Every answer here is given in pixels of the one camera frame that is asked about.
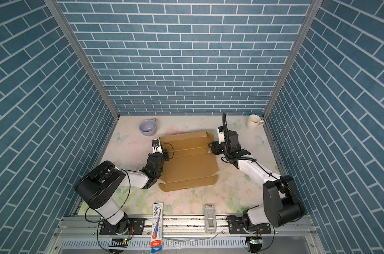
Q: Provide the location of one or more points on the white ceramic mug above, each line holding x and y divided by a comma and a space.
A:
254, 121

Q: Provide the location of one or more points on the brown cardboard box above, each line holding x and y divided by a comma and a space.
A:
191, 163

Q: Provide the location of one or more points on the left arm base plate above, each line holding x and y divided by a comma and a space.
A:
126, 227

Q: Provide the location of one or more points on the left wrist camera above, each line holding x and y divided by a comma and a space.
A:
156, 146

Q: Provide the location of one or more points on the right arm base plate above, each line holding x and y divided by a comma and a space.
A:
240, 225

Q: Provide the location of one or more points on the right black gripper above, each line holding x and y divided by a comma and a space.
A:
215, 147

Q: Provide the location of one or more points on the grey white remote device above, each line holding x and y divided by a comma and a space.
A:
210, 225

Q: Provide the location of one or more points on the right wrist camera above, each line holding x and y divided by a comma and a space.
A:
220, 133

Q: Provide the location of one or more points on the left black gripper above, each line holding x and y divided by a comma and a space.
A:
165, 155

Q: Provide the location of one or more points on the aluminium front rail frame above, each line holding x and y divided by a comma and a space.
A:
185, 234

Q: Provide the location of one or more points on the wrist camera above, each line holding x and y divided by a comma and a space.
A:
220, 133
156, 146

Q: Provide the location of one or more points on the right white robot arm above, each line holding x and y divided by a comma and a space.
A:
281, 203

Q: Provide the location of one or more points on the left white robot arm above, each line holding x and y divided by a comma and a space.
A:
98, 186

